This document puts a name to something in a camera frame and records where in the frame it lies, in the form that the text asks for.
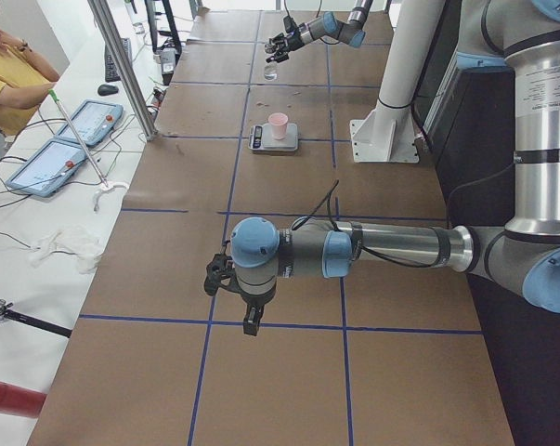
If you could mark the brown paper table cover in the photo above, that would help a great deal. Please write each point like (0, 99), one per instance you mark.
(387, 355)

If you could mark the clear glass sauce bottle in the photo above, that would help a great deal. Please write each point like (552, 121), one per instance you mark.
(271, 68)

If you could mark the lower teach pendant tablet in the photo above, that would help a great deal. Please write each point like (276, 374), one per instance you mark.
(47, 170)

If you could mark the silver kitchen scale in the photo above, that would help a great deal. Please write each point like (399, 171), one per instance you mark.
(262, 140)

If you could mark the black computer mouse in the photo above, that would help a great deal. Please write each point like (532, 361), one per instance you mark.
(107, 90)

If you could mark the red cylinder tube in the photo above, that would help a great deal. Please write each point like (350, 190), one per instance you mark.
(20, 401)

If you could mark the person in yellow shirt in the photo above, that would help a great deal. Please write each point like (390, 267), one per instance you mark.
(25, 80)

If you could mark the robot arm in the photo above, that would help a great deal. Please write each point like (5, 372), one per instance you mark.
(522, 256)
(325, 24)

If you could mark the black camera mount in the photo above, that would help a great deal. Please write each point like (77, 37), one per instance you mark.
(220, 274)
(289, 24)

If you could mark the black keyboard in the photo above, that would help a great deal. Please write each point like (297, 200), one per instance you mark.
(110, 69)

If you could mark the aluminium frame post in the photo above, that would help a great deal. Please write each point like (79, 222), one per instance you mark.
(112, 39)

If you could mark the pink paper cup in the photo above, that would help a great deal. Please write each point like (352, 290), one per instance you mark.
(278, 122)

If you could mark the black tripod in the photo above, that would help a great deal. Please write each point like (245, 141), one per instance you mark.
(7, 313)

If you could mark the teach pendant tablet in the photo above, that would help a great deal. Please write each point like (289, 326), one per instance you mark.
(93, 120)
(47, 170)

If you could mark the upper teach pendant tablet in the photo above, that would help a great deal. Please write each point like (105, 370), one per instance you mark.
(93, 120)

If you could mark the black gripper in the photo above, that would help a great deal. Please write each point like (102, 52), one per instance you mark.
(294, 40)
(254, 302)

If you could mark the crumpled white tissue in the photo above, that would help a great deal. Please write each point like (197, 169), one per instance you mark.
(76, 241)

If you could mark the long reacher grabber tool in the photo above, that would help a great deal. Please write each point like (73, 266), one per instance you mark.
(105, 186)

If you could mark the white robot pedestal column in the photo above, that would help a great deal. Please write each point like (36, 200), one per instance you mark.
(387, 134)

